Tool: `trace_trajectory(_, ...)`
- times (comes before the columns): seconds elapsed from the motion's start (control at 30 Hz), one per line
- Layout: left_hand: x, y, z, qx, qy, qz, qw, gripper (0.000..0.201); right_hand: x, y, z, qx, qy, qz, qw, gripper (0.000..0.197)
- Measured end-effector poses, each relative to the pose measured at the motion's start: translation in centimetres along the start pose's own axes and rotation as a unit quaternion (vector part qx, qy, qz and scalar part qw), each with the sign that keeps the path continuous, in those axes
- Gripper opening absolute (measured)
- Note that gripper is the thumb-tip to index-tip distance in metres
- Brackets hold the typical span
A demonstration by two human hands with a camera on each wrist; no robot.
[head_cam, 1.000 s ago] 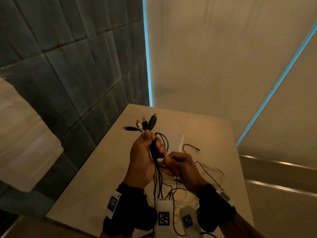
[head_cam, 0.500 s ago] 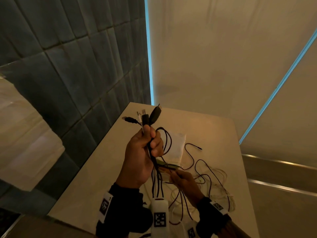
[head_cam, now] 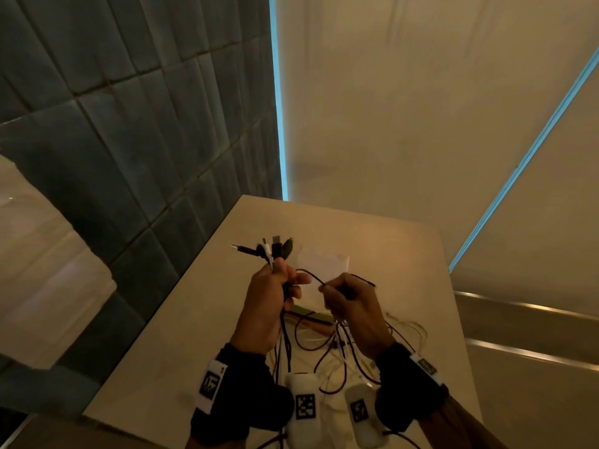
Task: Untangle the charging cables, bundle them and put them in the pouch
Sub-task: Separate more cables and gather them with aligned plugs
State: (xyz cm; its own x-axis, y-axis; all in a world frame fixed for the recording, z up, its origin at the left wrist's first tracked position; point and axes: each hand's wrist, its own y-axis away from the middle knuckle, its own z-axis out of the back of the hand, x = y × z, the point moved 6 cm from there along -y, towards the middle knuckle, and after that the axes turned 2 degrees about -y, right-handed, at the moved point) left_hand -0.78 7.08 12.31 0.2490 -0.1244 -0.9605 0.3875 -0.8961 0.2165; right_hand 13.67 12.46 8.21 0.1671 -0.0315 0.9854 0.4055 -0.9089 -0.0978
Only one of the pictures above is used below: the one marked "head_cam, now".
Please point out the person's left forearm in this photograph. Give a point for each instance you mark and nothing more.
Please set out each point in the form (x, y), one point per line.
(213, 443)

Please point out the clear plastic bag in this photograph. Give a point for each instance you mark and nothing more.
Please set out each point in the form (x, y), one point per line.
(324, 265)

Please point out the person's left hand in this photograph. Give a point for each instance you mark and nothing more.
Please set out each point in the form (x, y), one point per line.
(258, 303)

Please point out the person's left thumb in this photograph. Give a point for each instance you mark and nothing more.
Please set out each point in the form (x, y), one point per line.
(298, 279)

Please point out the blue vertical light strip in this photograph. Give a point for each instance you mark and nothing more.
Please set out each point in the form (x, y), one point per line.
(278, 98)

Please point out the blue slanted light strip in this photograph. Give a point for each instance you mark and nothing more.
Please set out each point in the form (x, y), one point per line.
(524, 158)

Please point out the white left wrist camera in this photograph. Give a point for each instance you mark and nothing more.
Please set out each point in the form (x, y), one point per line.
(305, 409)

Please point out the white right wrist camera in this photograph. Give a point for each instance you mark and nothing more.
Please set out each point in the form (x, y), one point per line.
(364, 416)

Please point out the person's right fingers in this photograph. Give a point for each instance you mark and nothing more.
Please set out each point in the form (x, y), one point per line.
(336, 290)

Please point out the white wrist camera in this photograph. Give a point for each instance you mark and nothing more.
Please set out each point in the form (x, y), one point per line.
(364, 416)
(305, 409)

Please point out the green flat item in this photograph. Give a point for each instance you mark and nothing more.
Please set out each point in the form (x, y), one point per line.
(318, 315)

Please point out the person's right forearm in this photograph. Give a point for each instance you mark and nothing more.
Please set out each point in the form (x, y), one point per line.
(461, 427)

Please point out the person's right hand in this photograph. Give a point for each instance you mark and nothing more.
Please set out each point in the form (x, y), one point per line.
(360, 317)

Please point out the metal trim strip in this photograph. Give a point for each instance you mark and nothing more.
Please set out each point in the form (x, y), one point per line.
(529, 304)
(533, 354)

